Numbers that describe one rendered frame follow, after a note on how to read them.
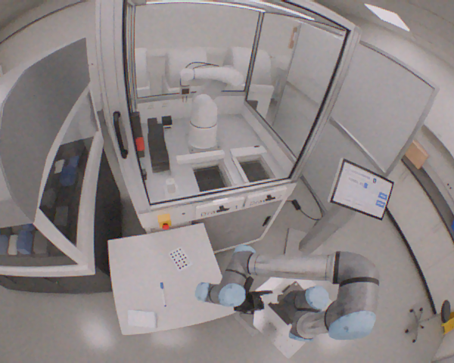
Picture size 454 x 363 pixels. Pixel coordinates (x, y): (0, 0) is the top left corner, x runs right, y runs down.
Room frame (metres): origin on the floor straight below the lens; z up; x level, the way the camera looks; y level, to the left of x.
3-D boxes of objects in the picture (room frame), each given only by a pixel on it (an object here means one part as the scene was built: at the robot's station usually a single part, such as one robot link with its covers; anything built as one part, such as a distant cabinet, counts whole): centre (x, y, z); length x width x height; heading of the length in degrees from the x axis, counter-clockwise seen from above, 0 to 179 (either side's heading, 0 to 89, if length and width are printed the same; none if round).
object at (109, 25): (1.12, 0.20, 1.47); 1.02 x 0.95 x 1.05; 118
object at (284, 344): (0.15, -0.49, 0.70); 0.45 x 0.44 x 0.12; 47
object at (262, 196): (0.82, -0.27, 0.87); 0.29 x 0.02 x 0.11; 118
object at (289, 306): (0.16, -0.47, 0.90); 0.15 x 0.15 x 0.10
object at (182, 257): (0.34, 0.17, 0.78); 0.12 x 0.08 x 0.04; 45
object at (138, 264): (0.21, 0.23, 0.38); 0.62 x 0.58 x 0.76; 118
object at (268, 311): (0.16, -0.47, 0.38); 0.30 x 0.30 x 0.76; 47
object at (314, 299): (0.15, -0.47, 1.02); 0.13 x 0.12 x 0.14; 166
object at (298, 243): (0.88, -0.97, 0.51); 0.50 x 0.45 x 1.02; 171
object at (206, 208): (0.67, 0.01, 0.87); 0.29 x 0.02 x 0.11; 118
